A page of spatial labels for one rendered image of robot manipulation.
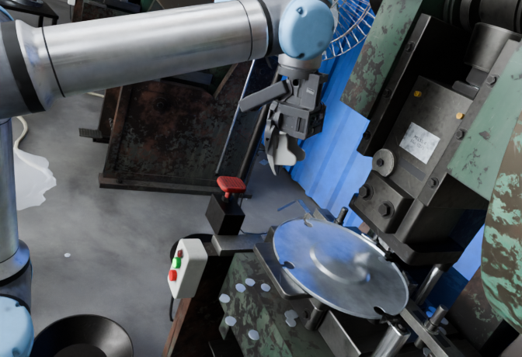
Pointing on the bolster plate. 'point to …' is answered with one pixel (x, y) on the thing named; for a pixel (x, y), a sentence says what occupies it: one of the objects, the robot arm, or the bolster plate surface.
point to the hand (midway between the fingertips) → (274, 167)
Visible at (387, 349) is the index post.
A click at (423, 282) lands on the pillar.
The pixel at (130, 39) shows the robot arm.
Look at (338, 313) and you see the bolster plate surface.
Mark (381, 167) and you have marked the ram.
